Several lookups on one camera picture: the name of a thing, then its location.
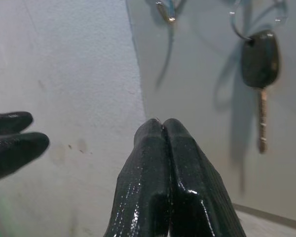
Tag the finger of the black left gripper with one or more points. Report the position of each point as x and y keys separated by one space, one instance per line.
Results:
x=17 y=153
x=10 y=122

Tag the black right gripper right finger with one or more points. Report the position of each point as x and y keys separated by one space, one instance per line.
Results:
x=197 y=192

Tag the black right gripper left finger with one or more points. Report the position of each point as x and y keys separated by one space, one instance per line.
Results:
x=143 y=185

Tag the black head car key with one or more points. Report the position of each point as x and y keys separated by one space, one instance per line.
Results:
x=259 y=61

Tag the brass wall hook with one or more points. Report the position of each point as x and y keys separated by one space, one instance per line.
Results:
x=166 y=14

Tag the white hook board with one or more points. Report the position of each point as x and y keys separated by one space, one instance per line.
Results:
x=199 y=98

